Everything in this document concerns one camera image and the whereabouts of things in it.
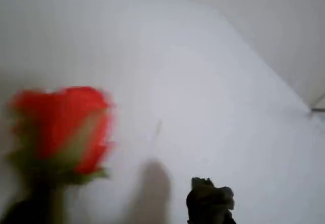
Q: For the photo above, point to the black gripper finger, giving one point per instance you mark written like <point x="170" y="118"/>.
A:
<point x="208" y="201"/>
<point x="23" y="212"/>

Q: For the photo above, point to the red artificial rose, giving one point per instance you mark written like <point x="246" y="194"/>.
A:
<point x="63" y="127"/>

